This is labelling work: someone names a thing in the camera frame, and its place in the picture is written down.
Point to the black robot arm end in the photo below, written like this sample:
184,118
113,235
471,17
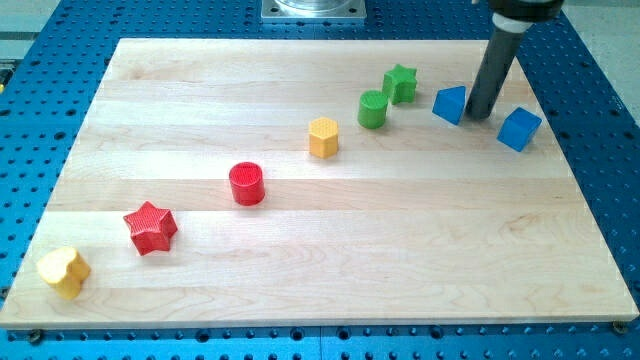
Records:
527,10

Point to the blue cube block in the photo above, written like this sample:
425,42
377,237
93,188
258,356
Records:
518,129

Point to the yellow hexagon block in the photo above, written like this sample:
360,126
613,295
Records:
323,137

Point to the red cylinder block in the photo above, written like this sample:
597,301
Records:
247,183

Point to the green cylinder block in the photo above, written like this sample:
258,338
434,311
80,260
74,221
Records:
372,109

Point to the light wooden board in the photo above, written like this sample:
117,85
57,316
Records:
416,222

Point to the green star block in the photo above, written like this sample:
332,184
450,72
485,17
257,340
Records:
399,84

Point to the blue triangular prism block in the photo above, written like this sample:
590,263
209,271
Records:
449,104

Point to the red star block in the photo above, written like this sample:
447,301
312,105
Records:
151,228

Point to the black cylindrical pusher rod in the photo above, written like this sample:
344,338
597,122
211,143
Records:
497,59

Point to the yellow heart block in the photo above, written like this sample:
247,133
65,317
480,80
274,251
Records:
64,270

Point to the blue perforated metal plate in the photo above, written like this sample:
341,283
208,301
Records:
584,70

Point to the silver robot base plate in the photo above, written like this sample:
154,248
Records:
313,11

